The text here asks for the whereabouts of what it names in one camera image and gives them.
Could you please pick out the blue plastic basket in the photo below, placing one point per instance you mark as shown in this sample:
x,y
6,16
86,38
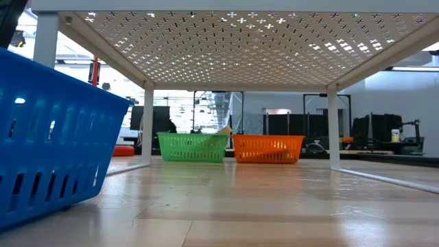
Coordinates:
x,y
51,144

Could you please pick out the green plastic basket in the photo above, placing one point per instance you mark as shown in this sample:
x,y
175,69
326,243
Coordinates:
x,y
192,147

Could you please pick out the person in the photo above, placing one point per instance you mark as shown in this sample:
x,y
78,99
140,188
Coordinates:
x,y
169,126

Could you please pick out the orange plastic basket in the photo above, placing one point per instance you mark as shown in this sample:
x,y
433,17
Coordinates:
x,y
267,149

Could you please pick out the black background monitor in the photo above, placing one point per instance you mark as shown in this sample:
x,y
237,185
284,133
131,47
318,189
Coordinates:
x,y
154,118

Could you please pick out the white perforated metal shelf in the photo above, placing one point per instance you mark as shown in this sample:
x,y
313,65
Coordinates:
x,y
223,51

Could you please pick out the black partition panels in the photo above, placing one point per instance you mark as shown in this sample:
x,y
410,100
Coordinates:
x,y
295,125

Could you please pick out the black dome object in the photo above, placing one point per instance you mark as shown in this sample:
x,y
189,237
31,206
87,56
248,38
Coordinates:
x,y
315,149

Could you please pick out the small orange object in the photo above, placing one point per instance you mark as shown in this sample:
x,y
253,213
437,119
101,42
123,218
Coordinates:
x,y
347,139

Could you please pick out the white container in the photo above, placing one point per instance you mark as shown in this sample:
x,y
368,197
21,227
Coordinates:
x,y
395,136

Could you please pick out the black ceiling fixture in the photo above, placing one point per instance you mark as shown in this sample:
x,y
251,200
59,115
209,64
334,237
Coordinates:
x,y
17,38

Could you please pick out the black mechanical device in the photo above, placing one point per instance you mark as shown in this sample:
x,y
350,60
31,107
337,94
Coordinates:
x,y
8,20

